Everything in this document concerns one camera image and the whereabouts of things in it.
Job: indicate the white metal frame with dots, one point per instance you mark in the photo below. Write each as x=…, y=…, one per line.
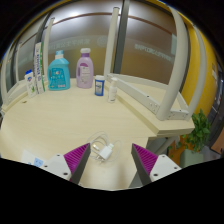
x=110, y=40

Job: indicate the white green toothpaste box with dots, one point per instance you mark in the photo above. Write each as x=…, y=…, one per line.
x=39, y=68

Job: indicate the white power strip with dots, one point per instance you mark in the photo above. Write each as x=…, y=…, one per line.
x=30, y=157

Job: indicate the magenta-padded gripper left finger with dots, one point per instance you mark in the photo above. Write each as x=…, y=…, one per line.
x=76, y=160

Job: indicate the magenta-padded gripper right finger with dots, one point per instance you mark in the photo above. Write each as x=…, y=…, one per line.
x=146, y=161

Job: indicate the green potted plant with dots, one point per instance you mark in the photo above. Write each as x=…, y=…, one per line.
x=198, y=130

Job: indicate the white bottle with blue cap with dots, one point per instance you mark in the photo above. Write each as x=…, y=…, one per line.
x=30, y=85

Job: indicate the purple detergent bottle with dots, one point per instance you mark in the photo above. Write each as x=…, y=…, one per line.
x=84, y=71

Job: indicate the blue detergent bottle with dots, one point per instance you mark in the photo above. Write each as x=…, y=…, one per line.
x=59, y=75

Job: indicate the small blue white jar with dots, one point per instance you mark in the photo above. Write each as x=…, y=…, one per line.
x=99, y=86

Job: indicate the small white spray bottle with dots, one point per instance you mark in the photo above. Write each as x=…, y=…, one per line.
x=112, y=91

